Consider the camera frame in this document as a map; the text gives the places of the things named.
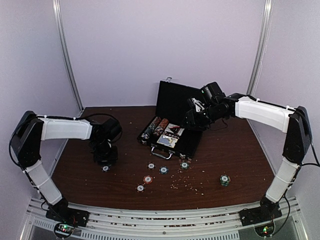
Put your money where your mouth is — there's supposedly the row of poker chips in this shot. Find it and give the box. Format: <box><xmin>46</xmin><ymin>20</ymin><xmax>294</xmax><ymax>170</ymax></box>
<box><xmin>153</xmin><ymin>118</ymin><xmax>169</xmax><ymax>136</ymax></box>
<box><xmin>141</xmin><ymin>116</ymin><xmax>162</xmax><ymax>140</ymax></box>

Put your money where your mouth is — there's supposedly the red poker chip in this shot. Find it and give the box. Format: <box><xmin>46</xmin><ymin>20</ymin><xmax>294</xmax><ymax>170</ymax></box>
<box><xmin>143</xmin><ymin>175</ymin><xmax>153</xmax><ymax>184</ymax></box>

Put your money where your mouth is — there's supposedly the blue white chip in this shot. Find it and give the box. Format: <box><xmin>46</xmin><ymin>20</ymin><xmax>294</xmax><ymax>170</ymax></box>
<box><xmin>101</xmin><ymin>165</ymin><xmax>111</xmax><ymax>173</ymax></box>

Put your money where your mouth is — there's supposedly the black poker set case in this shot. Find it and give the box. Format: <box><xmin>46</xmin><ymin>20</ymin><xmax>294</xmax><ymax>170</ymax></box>
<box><xmin>137</xmin><ymin>80</ymin><xmax>205</xmax><ymax>161</ymax></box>

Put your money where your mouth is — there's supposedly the left row of poker chips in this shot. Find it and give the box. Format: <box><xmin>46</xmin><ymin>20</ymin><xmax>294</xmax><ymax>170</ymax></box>
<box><xmin>141</xmin><ymin>116</ymin><xmax>162</xmax><ymax>140</ymax></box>

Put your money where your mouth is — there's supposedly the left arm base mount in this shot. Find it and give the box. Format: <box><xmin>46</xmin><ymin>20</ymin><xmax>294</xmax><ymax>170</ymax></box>
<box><xmin>44</xmin><ymin>196</ymin><xmax>90</xmax><ymax>240</ymax></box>

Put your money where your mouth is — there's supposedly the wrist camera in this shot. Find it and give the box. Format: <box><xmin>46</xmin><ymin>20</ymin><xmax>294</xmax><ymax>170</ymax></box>
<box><xmin>101</xmin><ymin>118</ymin><xmax>123</xmax><ymax>143</ymax></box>
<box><xmin>200</xmin><ymin>82</ymin><xmax>226</xmax><ymax>104</ymax></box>

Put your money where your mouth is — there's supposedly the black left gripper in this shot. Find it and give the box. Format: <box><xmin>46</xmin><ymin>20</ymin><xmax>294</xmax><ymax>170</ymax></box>
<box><xmin>92</xmin><ymin>139</ymin><xmax>118</xmax><ymax>166</ymax></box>

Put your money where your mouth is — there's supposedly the green poker chip stack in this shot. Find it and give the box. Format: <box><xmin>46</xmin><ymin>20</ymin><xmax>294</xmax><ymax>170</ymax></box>
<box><xmin>219</xmin><ymin>174</ymin><xmax>231</xmax><ymax>187</ymax></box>

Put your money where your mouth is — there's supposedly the right aluminium frame post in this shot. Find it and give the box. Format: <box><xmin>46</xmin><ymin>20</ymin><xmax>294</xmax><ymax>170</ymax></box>
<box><xmin>246</xmin><ymin>0</ymin><xmax>274</xmax><ymax>96</ymax></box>

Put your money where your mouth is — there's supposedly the teal chip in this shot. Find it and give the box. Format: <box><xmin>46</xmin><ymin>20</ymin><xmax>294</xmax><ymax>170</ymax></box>
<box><xmin>180</xmin><ymin>161</ymin><xmax>190</xmax><ymax>170</ymax></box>

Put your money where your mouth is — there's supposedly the blue yellow card deck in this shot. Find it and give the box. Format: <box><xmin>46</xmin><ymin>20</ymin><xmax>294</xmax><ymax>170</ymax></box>
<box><xmin>157</xmin><ymin>134</ymin><xmax>179</xmax><ymax>148</ymax></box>

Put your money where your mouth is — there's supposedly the right row of poker chips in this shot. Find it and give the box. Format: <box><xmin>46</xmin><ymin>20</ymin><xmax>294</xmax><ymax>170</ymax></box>
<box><xmin>153</xmin><ymin>118</ymin><xmax>169</xmax><ymax>136</ymax></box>

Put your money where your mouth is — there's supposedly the left aluminium frame post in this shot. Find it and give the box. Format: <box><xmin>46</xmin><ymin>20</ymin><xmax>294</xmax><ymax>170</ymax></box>
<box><xmin>52</xmin><ymin>0</ymin><xmax>84</xmax><ymax>112</ymax></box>

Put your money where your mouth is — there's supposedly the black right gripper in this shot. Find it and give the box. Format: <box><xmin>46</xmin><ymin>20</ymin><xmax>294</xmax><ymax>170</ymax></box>
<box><xmin>179</xmin><ymin>103</ymin><xmax>225</xmax><ymax>131</ymax></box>

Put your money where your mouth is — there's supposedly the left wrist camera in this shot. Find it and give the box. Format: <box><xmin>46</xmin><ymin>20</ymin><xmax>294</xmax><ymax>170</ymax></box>
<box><xmin>101</xmin><ymin>118</ymin><xmax>123</xmax><ymax>143</ymax></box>

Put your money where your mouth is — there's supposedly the blue green 50 chip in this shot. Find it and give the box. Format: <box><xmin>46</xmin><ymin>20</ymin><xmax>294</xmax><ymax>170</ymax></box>
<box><xmin>159</xmin><ymin>166</ymin><xmax>169</xmax><ymax>175</ymax></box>

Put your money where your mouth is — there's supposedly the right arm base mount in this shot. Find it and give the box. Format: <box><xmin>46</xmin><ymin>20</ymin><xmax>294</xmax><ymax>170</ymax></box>
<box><xmin>239</xmin><ymin>196</ymin><xmax>282</xmax><ymax>238</ymax></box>

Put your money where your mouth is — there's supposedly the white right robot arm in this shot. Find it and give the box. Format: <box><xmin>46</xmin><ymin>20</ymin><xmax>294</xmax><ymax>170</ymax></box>
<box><xmin>181</xmin><ymin>93</ymin><xmax>312</xmax><ymax>221</ymax></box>

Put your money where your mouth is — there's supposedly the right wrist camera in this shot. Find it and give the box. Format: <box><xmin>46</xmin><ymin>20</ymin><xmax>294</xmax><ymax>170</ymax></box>
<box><xmin>200</xmin><ymin>82</ymin><xmax>226</xmax><ymax>104</ymax></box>

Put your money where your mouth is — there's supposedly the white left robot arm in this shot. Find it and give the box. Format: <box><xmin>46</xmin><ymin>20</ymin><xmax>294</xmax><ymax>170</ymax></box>
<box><xmin>8</xmin><ymin>110</ymin><xmax>123</xmax><ymax>222</ymax></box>

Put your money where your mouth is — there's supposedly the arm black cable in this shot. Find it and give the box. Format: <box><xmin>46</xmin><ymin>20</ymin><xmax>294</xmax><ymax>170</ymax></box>
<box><xmin>74</xmin><ymin>113</ymin><xmax>123</xmax><ymax>126</ymax></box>
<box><xmin>272</xmin><ymin>107</ymin><xmax>320</xmax><ymax>237</ymax></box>

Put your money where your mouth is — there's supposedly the aluminium frame post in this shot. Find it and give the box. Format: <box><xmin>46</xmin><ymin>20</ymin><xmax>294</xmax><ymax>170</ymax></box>
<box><xmin>246</xmin><ymin>0</ymin><xmax>274</xmax><ymax>96</ymax></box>
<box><xmin>52</xmin><ymin>0</ymin><xmax>84</xmax><ymax>112</ymax></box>

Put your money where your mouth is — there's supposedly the white card deck box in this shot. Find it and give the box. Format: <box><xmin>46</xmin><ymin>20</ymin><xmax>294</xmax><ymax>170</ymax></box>
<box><xmin>164</xmin><ymin>123</ymin><xmax>185</xmax><ymax>136</ymax></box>

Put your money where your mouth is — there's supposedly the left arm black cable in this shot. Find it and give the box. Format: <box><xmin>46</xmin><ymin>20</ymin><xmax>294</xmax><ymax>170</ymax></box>
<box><xmin>74</xmin><ymin>113</ymin><xmax>123</xmax><ymax>126</ymax></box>

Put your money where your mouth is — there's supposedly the brown black 100 chip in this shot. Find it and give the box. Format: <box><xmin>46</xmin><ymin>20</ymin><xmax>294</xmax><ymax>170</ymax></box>
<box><xmin>136</xmin><ymin>184</ymin><xmax>146</xmax><ymax>193</ymax></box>

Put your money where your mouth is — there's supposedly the triangular all-in button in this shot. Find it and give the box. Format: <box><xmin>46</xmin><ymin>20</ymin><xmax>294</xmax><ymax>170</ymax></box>
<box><xmin>169</xmin><ymin>126</ymin><xmax>185</xmax><ymax>136</ymax></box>

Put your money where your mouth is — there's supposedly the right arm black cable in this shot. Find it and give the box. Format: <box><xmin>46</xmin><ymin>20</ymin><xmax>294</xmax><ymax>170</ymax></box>
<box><xmin>272</xmin><ymin>107</ymin><xmax>320</xmax><ymax>237</ymax></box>

